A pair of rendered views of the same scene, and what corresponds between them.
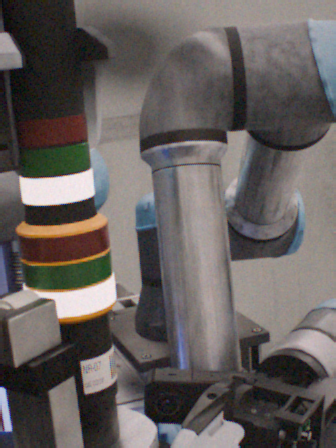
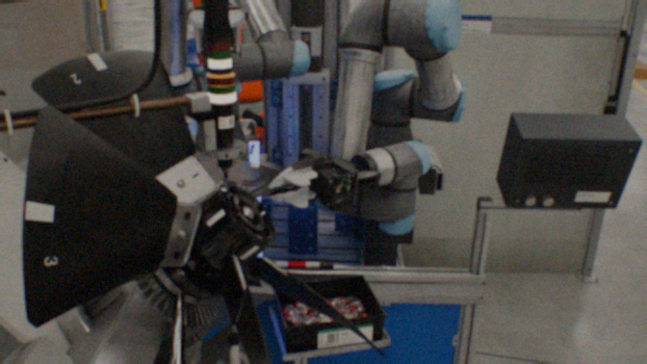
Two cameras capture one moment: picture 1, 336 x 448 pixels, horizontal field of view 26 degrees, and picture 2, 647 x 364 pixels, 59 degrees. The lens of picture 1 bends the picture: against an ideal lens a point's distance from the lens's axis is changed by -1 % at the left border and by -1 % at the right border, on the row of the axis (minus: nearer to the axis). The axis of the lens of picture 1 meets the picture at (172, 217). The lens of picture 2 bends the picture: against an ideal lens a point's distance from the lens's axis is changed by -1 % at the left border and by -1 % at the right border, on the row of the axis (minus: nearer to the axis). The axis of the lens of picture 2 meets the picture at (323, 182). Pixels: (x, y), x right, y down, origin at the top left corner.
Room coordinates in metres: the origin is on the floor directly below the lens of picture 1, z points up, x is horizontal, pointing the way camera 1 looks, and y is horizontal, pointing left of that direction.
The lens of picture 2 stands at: (-0.43, -0.42, 1.59)
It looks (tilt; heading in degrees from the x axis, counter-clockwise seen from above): 22 degrees down; 22
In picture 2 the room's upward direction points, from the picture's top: 1 degrees clockwise
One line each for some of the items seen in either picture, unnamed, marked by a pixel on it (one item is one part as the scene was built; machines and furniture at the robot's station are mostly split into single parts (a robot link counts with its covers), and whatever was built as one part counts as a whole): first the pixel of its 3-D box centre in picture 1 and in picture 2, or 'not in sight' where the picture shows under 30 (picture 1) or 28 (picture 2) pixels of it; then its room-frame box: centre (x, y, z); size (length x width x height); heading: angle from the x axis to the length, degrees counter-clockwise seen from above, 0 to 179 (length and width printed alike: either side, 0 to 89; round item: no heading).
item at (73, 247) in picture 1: (63, 237); (220, 79); (0.33, 0.05, 1.40); 0.04 x 0.04 x 0.01
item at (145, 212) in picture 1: (176, 228); (394, 94); (1.15, -0.01, 1.20); 0.13 x 0.12 x 0.14; 92
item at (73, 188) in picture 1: (57, 184); (219, 62); (0.33, 0.05, 1.43); 0.03 x 0.03 x 0.01
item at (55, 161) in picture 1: (54, 157); (219, 53); (0.33, 0.05, 1.44); 0.03 x 0.03 x 0.01
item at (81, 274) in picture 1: (66, 264); (220, 87); (0.33, 0.05, 1.39); 0.04 x 0.04 x 0.01
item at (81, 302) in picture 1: (69, 290); (221, 95); (0.33, 0.05, 1.37); 0.04 x 0.04 x 0.01
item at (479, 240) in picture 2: not in sight; (480, 236); (0.86, -0.31, 0.96); 0.03 x 0.03 x 0.20; 21
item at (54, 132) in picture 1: (51, 129); (219, 44); (0.33, 0.05, 1.45); 0.03 x 0.03 x 0.01
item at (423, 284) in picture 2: not in sight; (299, 282); (0.71, 0.09, 0.82); 0.90 x 0.04 x 0.08; 111
